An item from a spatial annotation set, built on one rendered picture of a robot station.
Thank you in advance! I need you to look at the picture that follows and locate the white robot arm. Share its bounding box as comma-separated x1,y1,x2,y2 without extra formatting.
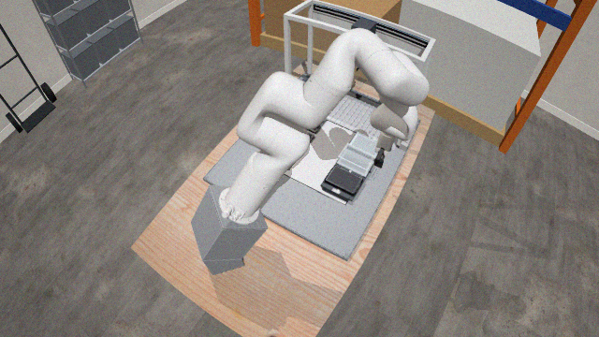
219,28,430,225

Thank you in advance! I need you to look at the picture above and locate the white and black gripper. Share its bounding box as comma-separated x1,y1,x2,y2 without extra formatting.
374,131,395,169

